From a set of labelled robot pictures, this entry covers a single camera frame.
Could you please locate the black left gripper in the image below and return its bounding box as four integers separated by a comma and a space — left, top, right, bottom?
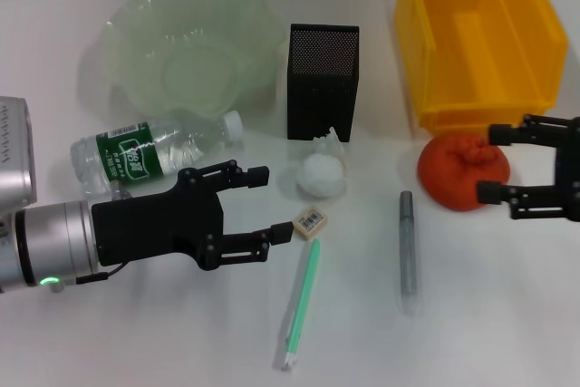
92, 159, 295, 273

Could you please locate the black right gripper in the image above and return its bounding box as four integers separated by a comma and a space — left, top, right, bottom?
478, 113, 580, 223

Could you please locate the red-orange knitted orange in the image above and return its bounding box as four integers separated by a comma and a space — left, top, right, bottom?
416, 131, 512, 212

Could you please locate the white paper ball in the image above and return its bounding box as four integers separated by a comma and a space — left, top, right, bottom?
289, 126, 350, 199

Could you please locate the clear bottle with green label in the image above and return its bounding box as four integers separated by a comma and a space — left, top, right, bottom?
70, 110, 245, 197

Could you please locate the beige eraser with barcode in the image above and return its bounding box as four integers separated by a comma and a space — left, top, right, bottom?
291, 206, 328, 241

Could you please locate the green and clear pen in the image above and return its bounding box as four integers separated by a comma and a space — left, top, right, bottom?
274, 237, 322, 372

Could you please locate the grey pen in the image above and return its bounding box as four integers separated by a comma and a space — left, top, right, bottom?
398, 190, 421, 315

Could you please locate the black mesh pen holder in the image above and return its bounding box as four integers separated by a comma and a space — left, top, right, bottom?
285, 23, 361, 143

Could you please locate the pale green glass fruit plate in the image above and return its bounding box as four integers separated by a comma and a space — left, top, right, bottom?
83, 0, 285, 123

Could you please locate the yellow plastic bin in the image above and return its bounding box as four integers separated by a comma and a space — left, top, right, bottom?
392, 0, 570, 137

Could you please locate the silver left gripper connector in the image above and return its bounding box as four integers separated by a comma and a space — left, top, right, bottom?
107, 180, 133, 201

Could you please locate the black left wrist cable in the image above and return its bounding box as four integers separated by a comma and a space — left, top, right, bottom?
74, 261, 137, 286

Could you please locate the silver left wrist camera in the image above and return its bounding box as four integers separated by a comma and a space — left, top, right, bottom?
0, 96, 38, 205

